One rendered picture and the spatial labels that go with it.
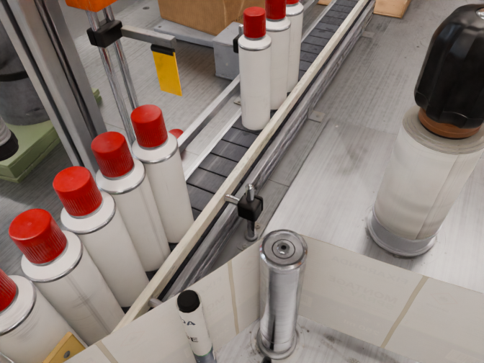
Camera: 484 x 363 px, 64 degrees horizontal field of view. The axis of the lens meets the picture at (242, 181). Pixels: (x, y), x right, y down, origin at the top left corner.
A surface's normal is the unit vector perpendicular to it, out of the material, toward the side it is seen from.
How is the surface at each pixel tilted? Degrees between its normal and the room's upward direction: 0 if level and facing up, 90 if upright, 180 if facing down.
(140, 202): 90
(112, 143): 2
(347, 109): 0
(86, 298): 90
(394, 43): 0
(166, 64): 90
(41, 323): 90
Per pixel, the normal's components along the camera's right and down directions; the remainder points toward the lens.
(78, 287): 0.69, 0.51
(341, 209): -0.04, -0.68
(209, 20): -0.60, 0.60
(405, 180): -0.82, 0.46
